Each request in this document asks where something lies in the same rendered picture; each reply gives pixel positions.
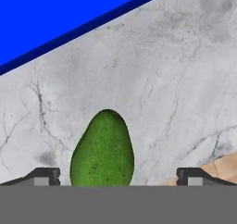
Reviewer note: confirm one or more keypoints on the green avocado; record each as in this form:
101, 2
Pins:
102, 152

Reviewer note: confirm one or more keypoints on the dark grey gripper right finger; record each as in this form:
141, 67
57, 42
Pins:
193, 174

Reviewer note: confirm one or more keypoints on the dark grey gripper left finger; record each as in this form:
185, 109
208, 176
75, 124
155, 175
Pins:
43, 174

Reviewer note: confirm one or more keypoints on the tan wooden tray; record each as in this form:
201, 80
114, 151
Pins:
220, 169

